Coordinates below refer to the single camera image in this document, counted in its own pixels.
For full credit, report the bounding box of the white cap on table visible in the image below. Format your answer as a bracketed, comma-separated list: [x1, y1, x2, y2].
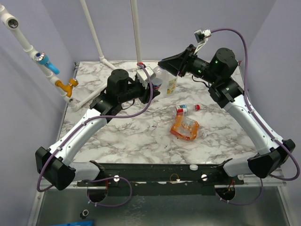
[189, 164, 198, 171]

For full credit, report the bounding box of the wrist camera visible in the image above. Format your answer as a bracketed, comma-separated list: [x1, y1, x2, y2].
[194, 29, 211, 55]
[136, 66, 156, 89]

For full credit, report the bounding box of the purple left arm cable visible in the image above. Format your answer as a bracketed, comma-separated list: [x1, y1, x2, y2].
[36, 63, 155, 208]

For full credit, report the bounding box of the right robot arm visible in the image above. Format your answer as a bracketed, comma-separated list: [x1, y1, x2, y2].
[158, 45, 296, 185]

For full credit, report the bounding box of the small bottle red label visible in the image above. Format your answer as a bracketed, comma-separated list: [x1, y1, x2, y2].
[175, 104, 189, 116]

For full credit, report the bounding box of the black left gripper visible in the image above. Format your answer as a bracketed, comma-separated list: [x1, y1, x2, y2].
[119, 78, 160, 104]

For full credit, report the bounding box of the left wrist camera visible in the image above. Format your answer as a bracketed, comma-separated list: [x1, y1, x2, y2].
[136, 66, 156, 89]

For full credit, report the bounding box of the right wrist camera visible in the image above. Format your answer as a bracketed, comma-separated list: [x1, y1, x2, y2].
[194, 29, 211, 55]

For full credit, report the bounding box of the clear bottle blue label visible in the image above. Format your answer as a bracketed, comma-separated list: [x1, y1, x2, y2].
[152, 66, 165, 90]

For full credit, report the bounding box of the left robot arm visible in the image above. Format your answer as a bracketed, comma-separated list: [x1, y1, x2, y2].
[35, 64, 160, 192]

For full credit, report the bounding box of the white PVC pipe frame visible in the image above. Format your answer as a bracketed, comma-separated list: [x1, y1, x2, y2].
[0, 0, 151, 112]

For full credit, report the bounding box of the yellow plastic faucet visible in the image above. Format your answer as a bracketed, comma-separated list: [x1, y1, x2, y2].
[55, 78, 79, 97]

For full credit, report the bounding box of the blue object at edge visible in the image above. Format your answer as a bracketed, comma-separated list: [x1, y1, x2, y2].
[52, 220, 94, 226]

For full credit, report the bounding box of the crushed bottle orange label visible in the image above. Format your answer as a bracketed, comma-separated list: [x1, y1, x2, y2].
[170, 115, 199, 141]

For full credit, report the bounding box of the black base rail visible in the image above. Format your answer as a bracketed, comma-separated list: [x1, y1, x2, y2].
[77, 163, 244, 196]

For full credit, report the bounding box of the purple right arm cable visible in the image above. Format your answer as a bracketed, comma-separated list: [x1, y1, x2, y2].
[210, 28, 296, 205]

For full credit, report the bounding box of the clear bottle yellow label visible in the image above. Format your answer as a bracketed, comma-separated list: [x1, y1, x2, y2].
[161, 70, 177, 97]

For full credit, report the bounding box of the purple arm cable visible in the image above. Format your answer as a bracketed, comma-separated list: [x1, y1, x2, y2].
[36, 63, 155, 208]
[210, 28, 296, 205]

